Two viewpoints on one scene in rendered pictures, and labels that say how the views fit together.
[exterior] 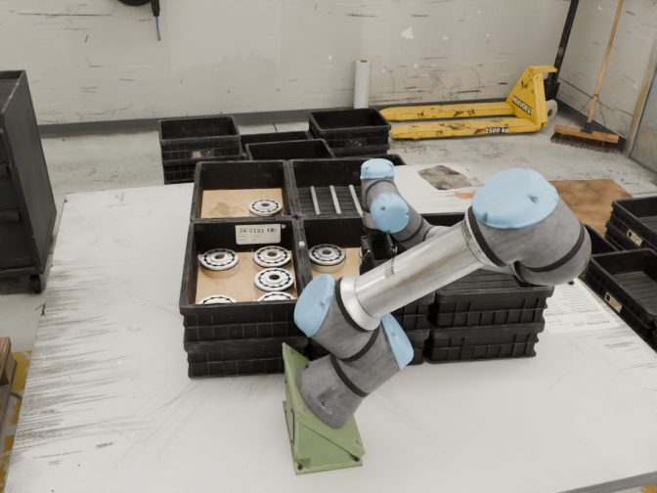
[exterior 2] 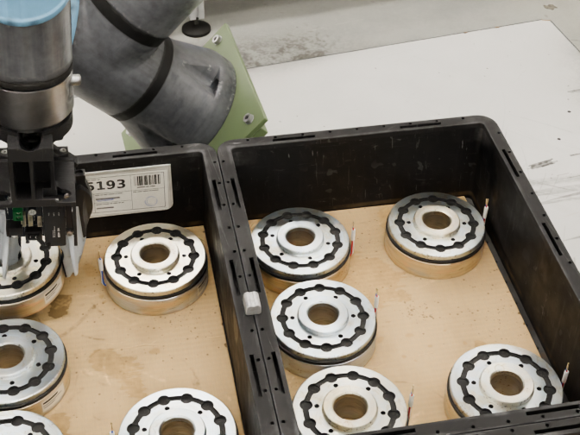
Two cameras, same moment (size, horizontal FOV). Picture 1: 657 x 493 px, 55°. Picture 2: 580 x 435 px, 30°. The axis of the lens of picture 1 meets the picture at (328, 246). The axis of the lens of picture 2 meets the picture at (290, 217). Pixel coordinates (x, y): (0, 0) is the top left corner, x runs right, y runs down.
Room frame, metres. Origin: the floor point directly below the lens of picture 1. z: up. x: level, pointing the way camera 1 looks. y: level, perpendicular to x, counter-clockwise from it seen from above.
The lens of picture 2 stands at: (2.06, 0.06, 1.61)
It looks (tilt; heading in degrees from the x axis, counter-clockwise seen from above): 42 degrees down; 176
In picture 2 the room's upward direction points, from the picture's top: 1 degrees clockwise
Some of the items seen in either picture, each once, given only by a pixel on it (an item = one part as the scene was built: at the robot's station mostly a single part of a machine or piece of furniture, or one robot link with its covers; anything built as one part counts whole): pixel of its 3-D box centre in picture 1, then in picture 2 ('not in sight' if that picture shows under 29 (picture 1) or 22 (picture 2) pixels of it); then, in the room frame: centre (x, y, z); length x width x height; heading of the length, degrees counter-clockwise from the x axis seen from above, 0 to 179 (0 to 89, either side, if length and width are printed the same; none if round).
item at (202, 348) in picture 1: (246, 310); not in sight; (1.35, 0.21, 0.76); 0.40 x 0.30 x 0.12; 8
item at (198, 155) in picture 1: (201, 167); not in sight; (3.07, 0.69, 0.37); 0.40 x 0.30 x 0.45; 105
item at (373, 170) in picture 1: (377, 186); (22, 4); (1.30, -0.11, 1.17); 0.09 x 0.08 x 0.11; 9
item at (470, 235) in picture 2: (217, 307); (436, 224); (1.23, 0.27, 0.86); 0.10 x 0.10 x 0.01
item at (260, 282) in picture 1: (274, 279); (322, 318); (1.36, 0.14, 0.86); 0.10 x 0.10 x 0.01
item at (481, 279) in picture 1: (468, 268); not in sight; (1.43, -0.38, 0.87); 0.40 x 0.30 x 0.11; 8
